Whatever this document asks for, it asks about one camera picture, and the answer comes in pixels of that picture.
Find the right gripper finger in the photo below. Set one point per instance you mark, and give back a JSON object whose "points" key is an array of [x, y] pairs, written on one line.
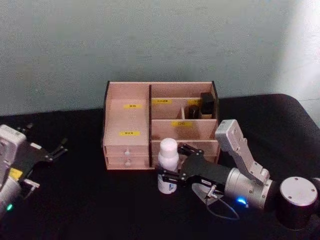
{"points": [[192, 150], [173, 178]]}

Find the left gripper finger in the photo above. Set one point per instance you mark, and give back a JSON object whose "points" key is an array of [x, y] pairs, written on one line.
{"points": [[27, 127], [57, 151]]}

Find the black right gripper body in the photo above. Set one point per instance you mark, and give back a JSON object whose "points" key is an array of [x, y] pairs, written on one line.
{"points": [[205, 170]]}

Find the white plastic bottle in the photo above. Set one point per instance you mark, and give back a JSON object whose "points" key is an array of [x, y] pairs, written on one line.
{"points": [[169, 160]]}

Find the wooden drawer with white knob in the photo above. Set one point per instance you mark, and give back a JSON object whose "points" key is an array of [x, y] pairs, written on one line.
{"points": [[115, 150], [115, 162]]}

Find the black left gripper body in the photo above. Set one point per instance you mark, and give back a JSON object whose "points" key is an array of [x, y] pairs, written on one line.
{"points": [[30, 157]]}

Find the wooden desk organizer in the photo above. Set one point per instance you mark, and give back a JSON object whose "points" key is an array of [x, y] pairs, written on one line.
{"points": [[125, 120]]}

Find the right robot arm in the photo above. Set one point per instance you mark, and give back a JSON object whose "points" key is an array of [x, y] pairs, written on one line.
{"points": [[250, 185]]}

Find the black rectangular box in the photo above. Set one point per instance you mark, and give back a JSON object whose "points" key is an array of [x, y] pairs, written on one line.
{"points": [[208, 103]]}

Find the yellow label sticker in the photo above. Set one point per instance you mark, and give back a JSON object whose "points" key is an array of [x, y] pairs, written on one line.
{"points": [[132, 106], [162, 101], [181, 124], [129, 133], [194, 102]]}

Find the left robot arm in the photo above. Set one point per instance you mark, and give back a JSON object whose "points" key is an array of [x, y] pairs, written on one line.
{"points": [[10, 145]]}

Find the black table cloth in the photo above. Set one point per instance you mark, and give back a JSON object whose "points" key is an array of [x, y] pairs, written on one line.
{"points": [[87, 200]]}

